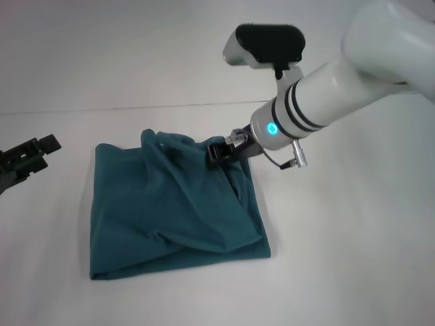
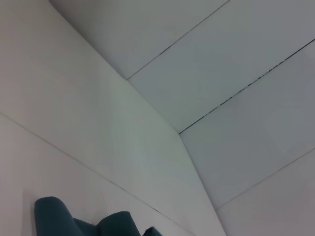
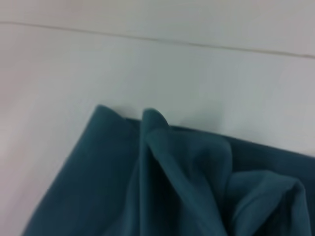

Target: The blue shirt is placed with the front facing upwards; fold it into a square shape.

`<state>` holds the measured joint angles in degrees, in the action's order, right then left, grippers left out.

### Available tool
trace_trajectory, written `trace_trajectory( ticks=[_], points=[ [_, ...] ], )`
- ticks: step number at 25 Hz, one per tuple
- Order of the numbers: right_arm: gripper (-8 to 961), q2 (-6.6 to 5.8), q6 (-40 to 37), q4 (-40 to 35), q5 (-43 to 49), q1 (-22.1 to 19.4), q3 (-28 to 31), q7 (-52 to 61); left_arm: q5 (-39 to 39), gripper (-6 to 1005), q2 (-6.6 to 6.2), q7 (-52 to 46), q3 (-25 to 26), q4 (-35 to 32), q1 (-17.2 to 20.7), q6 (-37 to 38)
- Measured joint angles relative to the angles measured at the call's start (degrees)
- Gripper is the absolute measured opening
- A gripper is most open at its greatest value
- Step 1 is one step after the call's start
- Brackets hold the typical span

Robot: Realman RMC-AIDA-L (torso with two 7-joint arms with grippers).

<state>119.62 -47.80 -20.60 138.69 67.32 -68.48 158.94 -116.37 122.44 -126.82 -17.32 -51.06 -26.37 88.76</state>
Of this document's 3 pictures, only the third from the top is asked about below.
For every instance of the teal blue FREE t-shirt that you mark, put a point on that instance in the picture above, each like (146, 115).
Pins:
(172, 184)

